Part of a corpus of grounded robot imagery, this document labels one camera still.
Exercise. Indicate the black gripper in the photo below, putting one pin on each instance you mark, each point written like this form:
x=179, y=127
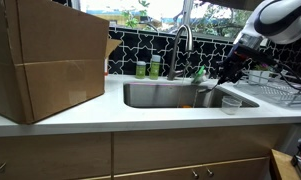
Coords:
x=238, y=60

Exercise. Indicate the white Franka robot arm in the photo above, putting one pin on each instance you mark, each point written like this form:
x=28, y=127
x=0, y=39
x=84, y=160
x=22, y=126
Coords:
x=283, y=13

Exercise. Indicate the clear plastic cup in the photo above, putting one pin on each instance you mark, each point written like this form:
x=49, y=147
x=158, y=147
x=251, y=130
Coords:
x=231, y=105

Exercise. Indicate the white pot with plant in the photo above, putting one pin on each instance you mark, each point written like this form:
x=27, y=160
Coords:
x=258, y=77

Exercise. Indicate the green dish brush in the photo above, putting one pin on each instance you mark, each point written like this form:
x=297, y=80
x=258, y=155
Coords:
x=200, y=74

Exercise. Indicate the steel gooseneck faucet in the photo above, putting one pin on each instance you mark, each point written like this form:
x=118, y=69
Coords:
x=173, y=66

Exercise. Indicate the kitchen window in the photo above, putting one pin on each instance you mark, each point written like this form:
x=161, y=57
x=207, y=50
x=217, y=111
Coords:
x=206, y=20

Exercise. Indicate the green jar white lid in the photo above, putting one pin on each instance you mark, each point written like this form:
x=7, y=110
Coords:
x=154, y=68

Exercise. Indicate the wooden cabinet drawer front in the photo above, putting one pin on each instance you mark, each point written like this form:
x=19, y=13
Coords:
x=50, y=153
x=190, y=146

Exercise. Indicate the stainless steel sink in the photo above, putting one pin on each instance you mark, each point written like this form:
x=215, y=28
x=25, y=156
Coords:
x=150, y=95

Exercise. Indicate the short green soap bottle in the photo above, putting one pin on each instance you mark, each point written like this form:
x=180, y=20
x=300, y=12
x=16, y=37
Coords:
x=140, y=70

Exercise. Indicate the wooden cabinet door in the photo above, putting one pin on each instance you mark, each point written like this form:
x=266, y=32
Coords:
x=156, y=176
x=236, y=170

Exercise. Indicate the round metal cabinet knob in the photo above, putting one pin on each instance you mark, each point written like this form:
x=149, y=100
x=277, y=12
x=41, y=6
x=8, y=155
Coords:
x=195, y=173
x=209, y=172

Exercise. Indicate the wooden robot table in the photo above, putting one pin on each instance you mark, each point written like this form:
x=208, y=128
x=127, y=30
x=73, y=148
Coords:
x=283, y=166

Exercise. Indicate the large brown cardboard box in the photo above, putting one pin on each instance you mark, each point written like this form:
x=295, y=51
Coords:
x=56, y=50

